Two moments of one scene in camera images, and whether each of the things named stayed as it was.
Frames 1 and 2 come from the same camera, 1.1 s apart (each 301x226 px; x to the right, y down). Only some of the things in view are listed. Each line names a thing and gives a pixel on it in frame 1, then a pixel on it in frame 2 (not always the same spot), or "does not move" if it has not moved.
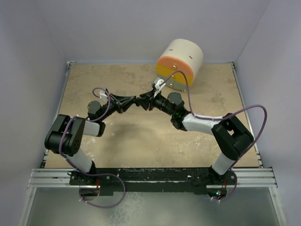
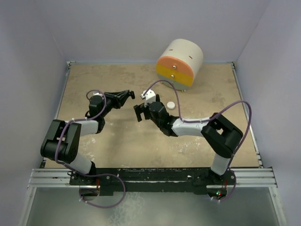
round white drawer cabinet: x=181 y=54 does not move
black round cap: x=138 y=101 to x=132 y=94
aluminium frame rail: x=59 y=178 does not move
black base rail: x=181 y=181 does not move
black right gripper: x=145 y=103 to x=141 y=108
